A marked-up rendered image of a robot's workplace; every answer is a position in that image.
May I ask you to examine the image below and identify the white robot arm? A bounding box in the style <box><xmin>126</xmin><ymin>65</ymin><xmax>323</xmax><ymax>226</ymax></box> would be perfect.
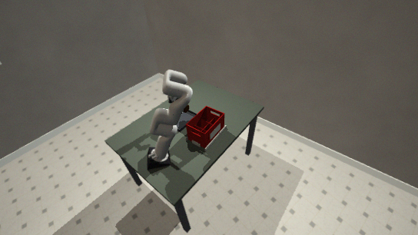
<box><xmin>148</xmin><ymin>70</ymin><xmax>193</xmax><ymax>162</ymax></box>

